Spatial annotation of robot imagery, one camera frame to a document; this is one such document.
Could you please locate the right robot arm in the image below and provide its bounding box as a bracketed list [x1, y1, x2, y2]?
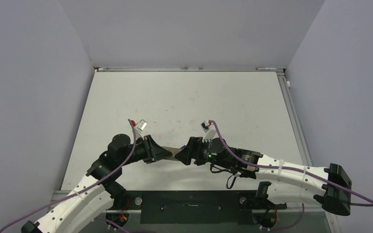
[174, 137, 352, 216]

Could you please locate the aluminium rail back edge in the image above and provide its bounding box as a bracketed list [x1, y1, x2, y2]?
[94, 67, 285, 73]

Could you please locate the white grey remote control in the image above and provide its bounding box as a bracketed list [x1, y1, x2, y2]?
[163, 147, 183, 161]

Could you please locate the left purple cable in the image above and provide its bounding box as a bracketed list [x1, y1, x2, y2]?
[0, 119, 137, 233]

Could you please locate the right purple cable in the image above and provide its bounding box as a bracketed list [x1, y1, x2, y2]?
[209, 120, 373, 207]

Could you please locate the aluminium rail right edge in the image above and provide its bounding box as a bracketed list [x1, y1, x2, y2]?
[276, 71, 312, 165]

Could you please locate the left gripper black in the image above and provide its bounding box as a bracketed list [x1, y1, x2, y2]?
[119, 134, 172, 166]

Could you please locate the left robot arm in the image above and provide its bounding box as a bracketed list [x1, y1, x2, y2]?
[21, 134, 173, 233]

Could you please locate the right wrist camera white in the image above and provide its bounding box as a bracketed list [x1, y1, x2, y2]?
[201, 120, 217, 143]

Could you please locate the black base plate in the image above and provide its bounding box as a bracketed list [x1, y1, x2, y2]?
[106, 190, 287, 226]

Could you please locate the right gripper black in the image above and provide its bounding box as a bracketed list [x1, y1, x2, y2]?
[176, 136, 231, 169]

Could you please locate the purple cable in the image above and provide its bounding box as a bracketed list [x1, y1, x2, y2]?
[209, 120, 373, 207]
[0, 119, 137, 233]

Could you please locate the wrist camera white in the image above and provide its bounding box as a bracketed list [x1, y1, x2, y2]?
[201, 120, 217, 143]
[134, 119, 148, 140]

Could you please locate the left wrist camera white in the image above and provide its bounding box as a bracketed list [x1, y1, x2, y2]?
[134, 119, 148, 140]

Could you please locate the aluminium rail edge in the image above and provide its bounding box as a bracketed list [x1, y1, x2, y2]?
[276, 71, 312, 165]
[94, 67, 285, 73]

